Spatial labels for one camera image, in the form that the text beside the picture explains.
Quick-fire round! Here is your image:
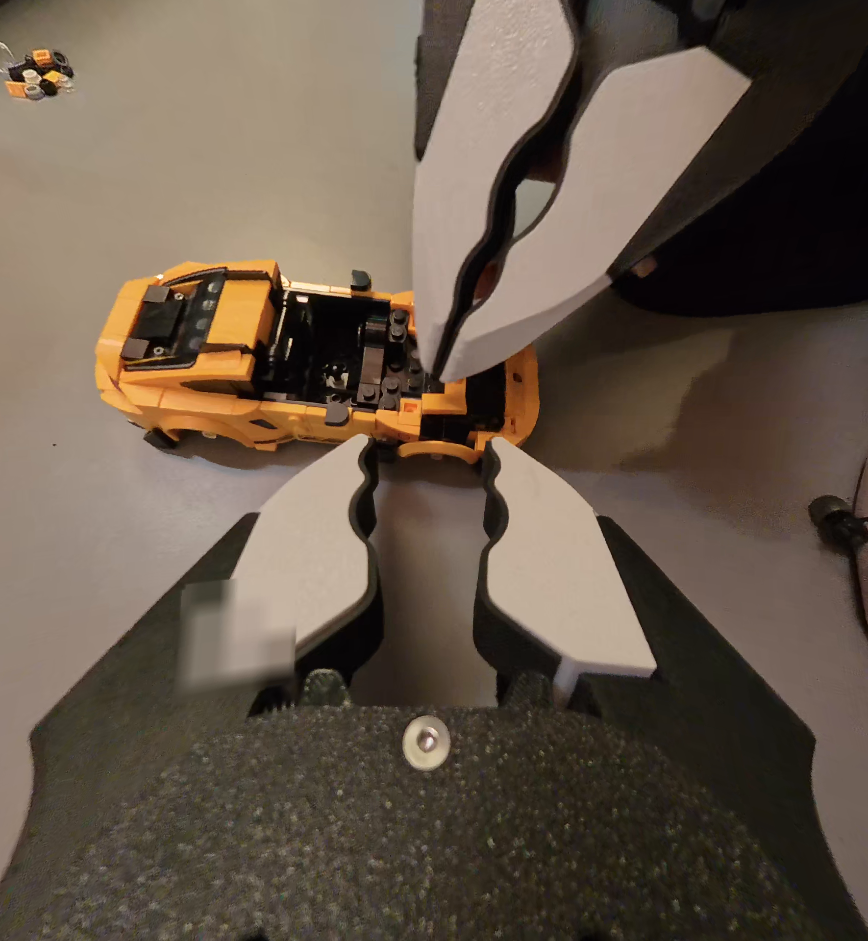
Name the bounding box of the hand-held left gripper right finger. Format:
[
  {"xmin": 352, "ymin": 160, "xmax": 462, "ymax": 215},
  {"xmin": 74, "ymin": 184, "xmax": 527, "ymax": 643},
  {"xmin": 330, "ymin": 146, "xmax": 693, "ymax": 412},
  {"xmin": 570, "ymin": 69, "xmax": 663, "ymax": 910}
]
[{"xmin": 474, "ymin": 437, "xmax": 659, "ymax": 710}]

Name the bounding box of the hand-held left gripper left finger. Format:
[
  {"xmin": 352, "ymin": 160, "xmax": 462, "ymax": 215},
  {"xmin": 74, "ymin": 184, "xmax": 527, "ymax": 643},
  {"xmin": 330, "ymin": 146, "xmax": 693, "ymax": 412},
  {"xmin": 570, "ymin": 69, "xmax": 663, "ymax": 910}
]
[{"xmin": 230, "ymin": 434, "xmax": 385, "ymax": 664}]

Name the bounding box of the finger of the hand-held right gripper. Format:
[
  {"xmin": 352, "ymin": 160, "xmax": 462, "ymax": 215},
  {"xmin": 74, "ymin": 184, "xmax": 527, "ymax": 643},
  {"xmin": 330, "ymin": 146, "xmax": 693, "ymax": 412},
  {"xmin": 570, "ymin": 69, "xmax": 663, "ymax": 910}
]
[
  {"xmin": 412, "ymin": 0, "xmax": 582, "ymax": 377},
  {"xmin": 432, "ymin": 44, "xmax": 754, "ymax": 385}
]

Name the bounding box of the orange lego car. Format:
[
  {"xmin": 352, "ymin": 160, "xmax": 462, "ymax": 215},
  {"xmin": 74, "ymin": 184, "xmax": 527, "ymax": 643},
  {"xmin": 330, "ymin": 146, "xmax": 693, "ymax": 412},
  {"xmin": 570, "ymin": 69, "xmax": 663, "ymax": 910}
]
[{"xmin": 94, "ymin": 259, "xmax": 541, "ymax": 466}]

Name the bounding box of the person's right forearm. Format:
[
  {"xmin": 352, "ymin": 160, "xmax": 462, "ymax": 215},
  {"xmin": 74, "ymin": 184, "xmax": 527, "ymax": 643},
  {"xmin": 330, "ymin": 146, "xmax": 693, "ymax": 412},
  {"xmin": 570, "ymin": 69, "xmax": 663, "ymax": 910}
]
[{"xmin": 618, "ymin": 44, "xmax": 868, "ymax": 319}]

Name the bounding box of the cluster of small lego parts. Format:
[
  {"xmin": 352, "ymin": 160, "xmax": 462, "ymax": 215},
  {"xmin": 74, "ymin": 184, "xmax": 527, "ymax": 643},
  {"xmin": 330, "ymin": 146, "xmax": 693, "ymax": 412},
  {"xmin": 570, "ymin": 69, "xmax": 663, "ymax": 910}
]
[{"xmin": 0, "ymin": 43, "xmax": 76, "ymax": 101}]

